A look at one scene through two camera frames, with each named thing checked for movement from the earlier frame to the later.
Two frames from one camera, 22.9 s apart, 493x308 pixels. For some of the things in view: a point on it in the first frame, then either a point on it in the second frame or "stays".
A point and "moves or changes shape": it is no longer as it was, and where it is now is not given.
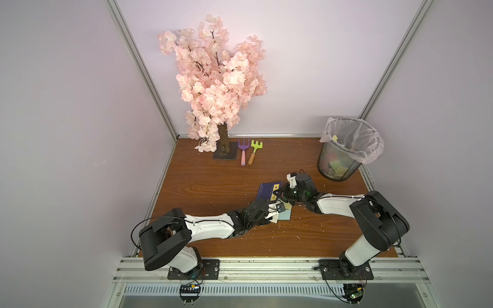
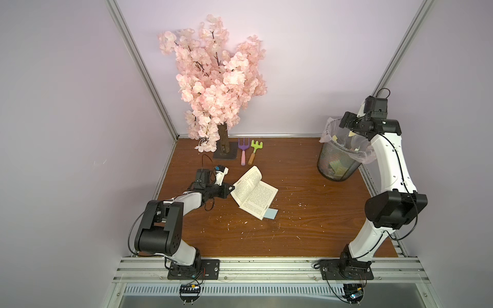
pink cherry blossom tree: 216,84 stays
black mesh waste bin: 334,162 stays
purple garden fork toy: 243,147 stays
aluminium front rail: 152,271 stays
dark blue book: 266,190 moves or changes shape
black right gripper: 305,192 to 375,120
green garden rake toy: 255,145 stays
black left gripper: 264,222 to 224,191
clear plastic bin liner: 356,136 stays
